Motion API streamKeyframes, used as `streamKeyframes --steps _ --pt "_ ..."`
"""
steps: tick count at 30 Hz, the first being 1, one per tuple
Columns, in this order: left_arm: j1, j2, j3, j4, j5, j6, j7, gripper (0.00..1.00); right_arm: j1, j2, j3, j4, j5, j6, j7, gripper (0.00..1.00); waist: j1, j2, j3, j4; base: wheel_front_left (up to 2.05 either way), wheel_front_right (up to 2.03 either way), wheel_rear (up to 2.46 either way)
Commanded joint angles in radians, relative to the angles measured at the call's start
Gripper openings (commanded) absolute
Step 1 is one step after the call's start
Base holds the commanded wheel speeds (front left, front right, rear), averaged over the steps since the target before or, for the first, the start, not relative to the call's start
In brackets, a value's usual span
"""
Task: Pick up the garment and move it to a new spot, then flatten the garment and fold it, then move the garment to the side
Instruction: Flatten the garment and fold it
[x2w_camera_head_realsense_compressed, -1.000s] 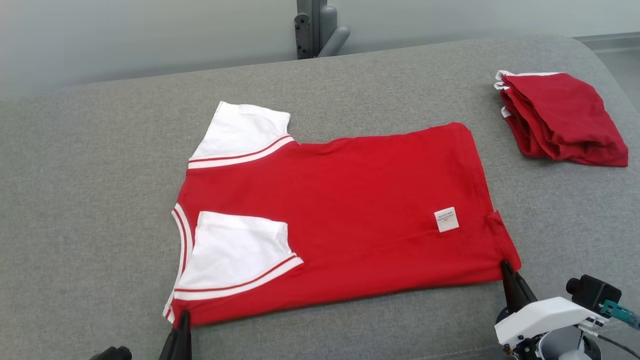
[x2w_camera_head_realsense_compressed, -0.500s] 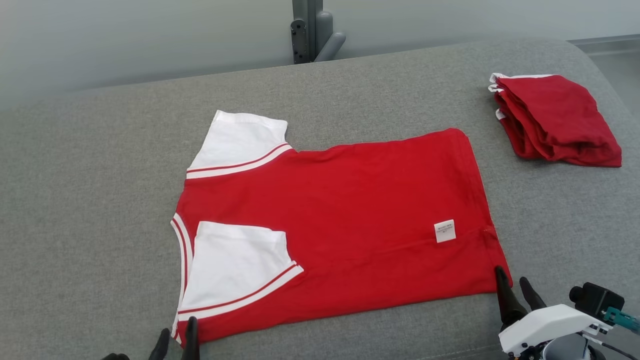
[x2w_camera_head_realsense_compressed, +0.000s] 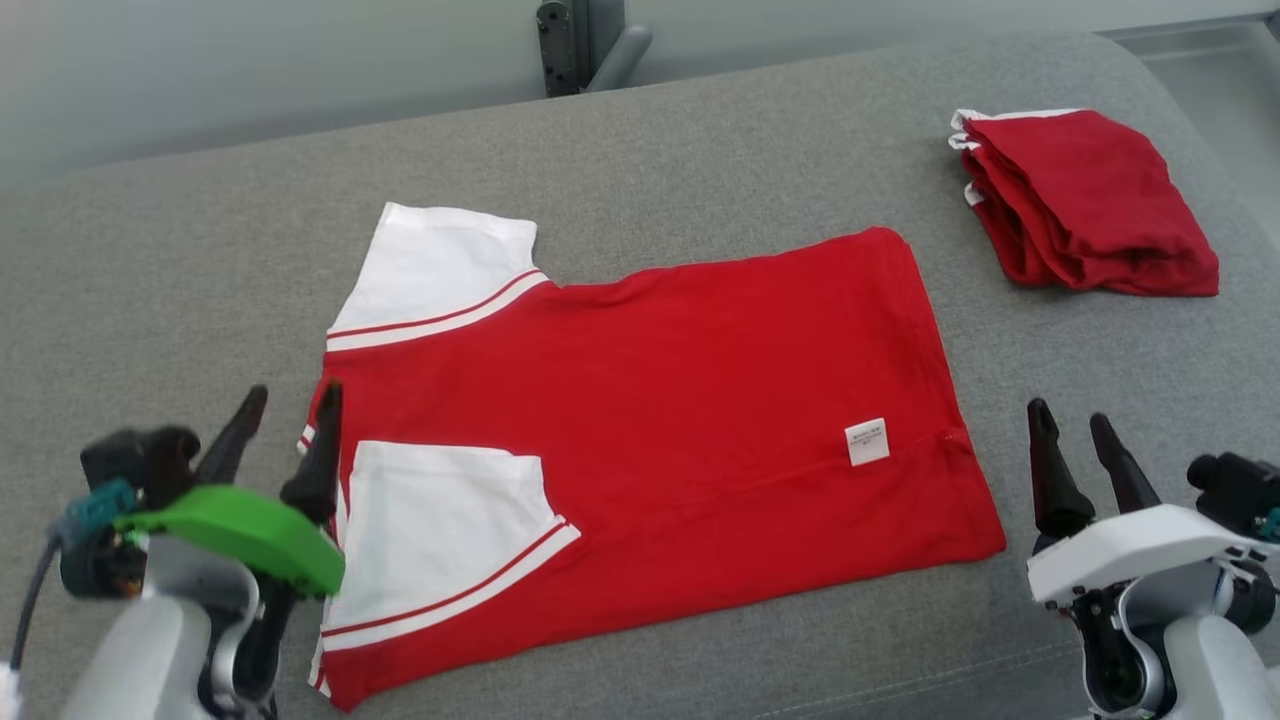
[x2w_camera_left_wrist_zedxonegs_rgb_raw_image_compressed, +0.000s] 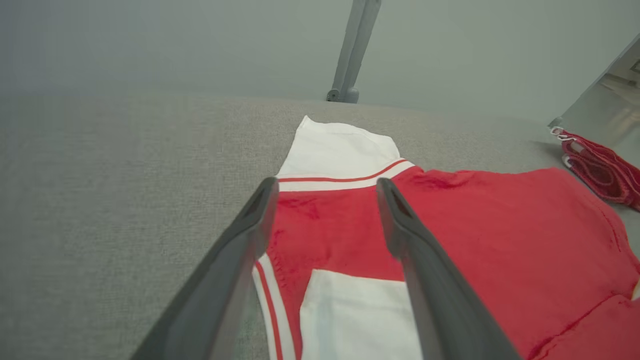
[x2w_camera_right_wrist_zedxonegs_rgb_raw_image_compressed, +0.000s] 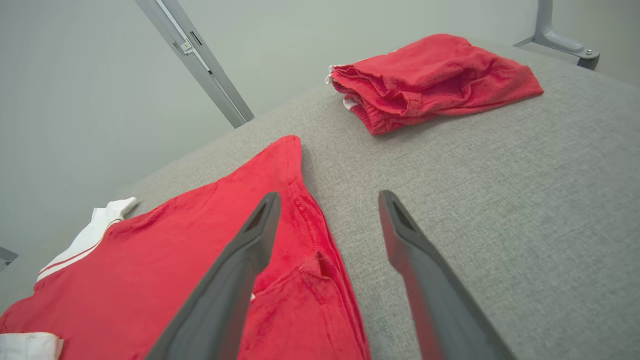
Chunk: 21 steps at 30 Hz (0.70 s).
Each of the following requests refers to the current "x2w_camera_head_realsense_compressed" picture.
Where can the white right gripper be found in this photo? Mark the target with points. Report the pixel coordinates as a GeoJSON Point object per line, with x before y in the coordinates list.
{"type": "Point", "coordinates": [1140, 545]}

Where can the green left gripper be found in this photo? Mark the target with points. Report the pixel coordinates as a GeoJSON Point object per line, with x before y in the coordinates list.
{"type": "Point", "coordinates": [240, 530]}

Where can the red shorts with white stripes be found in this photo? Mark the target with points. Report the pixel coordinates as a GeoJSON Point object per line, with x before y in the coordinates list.
{"type": "Point", "coordinates": [1100, 200]}

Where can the red shirt with white sleeves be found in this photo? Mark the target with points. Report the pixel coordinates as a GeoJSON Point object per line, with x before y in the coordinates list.
{"type": "Point", "coordinates": [680, 400]}

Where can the grey fabric sofa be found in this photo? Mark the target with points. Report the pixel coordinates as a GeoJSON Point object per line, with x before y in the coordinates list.
{"type": "Point", "coordinates": [700, 170]}

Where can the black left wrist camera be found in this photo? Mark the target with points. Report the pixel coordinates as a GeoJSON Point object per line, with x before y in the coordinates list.
{"type": "Point", "coordinates": [140, 460]}

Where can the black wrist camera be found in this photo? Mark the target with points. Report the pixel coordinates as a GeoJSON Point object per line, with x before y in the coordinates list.
{"type": "Point", "coordinates": [140, 460]}
{"type": "Point", "coordinates": [1240, 490]}

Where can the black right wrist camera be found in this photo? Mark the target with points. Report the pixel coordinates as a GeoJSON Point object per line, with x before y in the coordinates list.
{"type": "Point", "coordinates": [1240, 490]}

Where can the grey metal partition post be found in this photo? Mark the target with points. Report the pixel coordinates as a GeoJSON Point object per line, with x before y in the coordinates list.
{"type": "Point", "coordinates": [580, 40]}

